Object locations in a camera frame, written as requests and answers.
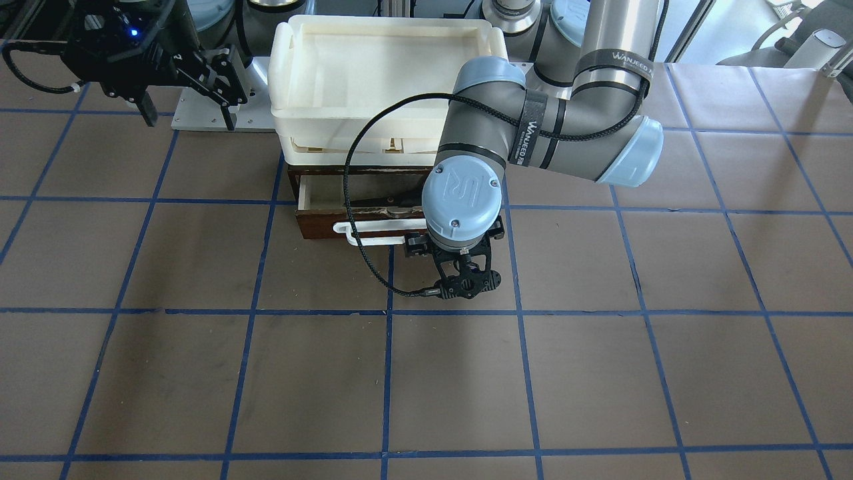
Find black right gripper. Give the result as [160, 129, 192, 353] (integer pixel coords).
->
[65, 1, 248, 131]

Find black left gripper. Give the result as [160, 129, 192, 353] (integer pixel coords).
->
[403, 217, 505, 271]

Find orange grey scissors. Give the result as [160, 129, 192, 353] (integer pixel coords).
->
[350, 189, 423, 209]

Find light wooden drawer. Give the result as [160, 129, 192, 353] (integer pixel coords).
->
[296, 175, 427, 246]

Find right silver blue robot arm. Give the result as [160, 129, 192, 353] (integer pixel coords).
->
[60, 1, 316, 133]

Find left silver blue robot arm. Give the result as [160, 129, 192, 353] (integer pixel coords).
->
[406, 1, 669, 265]

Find dark brown wooden cabinet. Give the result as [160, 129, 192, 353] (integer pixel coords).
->
[285, 162, 432, 197]

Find cream plastic tray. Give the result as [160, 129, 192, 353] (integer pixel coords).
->
[268, 15, 508, 166]

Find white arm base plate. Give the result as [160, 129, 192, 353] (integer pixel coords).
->
[510, 61, 535, 77]
[171, 57, 275, 133]

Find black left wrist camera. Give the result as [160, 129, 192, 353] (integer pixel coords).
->
[433, 255, 502, 299]

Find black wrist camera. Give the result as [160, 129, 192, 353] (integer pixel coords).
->
[61, 1, 173, 69]
[433, 255, 502, 299]

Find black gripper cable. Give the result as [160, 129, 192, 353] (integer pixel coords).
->
[343, 0, 670, 298]

